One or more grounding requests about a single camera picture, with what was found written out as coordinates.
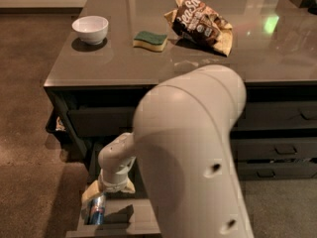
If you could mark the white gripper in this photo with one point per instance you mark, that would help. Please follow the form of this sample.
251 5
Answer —
115 184

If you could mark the white ceramic bowl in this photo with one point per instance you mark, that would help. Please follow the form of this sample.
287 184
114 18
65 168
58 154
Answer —
91 30

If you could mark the blue silver redbull can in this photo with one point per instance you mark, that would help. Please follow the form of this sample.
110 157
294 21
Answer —
97 210

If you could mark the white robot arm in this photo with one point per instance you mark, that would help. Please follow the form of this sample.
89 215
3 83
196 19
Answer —
181 143

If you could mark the green and yellow sponge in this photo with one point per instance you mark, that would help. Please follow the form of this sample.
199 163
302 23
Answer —
150 41

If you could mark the dark cabinet island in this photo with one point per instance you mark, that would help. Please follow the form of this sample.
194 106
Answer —
274 51

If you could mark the dark object behind cabinet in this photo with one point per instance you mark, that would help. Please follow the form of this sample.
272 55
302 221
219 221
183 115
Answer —
55 127

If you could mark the open middle dark drawer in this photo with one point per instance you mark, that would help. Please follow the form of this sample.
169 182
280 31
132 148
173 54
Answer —
127 215

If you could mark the top right dark drawer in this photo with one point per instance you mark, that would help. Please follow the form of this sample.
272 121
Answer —
285 115

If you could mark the bottom right dark drawer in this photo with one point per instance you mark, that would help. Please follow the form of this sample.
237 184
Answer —
305 170

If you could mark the middle right dark drawer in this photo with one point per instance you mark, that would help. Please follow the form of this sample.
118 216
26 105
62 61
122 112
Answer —
274 149

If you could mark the brown crumpled snack bag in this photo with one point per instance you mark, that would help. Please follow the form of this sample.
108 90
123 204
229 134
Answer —
200 24

